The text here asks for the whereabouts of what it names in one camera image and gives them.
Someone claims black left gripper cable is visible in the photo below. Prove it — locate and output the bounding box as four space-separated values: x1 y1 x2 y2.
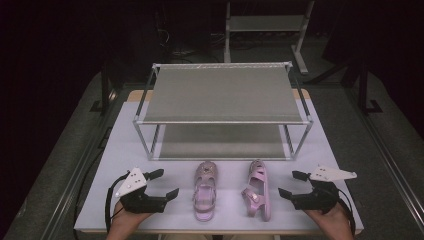
104 171 131 234

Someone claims pink sandal with strap button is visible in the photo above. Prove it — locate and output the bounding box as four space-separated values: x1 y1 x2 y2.
240 158 272 223

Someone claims metal floor rail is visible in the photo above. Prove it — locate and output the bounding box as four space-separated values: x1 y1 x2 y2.
344 88 424 228
39 96 116 240

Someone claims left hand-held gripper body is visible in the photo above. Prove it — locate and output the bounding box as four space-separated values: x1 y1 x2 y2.
114 167 168 215

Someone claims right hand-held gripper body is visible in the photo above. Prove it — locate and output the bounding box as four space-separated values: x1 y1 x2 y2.
291 164 358 214

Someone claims black floor stand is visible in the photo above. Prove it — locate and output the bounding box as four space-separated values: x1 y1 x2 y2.
357 61 384 117
89 61 118 117

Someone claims person's left hand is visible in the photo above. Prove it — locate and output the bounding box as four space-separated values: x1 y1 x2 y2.
106 201 153 240

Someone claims pink sandal with decorated toe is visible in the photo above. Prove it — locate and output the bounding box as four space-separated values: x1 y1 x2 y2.
192 160 219 223

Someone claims white table cover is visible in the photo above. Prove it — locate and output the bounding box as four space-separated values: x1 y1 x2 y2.
73 98 365 234

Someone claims grey metal stand table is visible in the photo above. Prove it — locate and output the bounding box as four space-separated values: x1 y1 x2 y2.
223 0 316 75

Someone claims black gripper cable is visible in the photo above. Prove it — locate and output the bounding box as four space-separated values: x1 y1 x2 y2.
336 189 357 236
104 171 131 234

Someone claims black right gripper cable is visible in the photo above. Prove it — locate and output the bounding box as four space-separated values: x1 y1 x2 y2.
336 189 357 236

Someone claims person's right hand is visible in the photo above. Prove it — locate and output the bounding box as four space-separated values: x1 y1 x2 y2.
304 203 354 240

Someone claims bundle of dark floor cables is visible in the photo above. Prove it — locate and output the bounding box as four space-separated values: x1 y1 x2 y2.
154 18 228 64

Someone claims grey two-tier shoe rack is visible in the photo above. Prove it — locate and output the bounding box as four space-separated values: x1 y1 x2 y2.
132 61 315 162

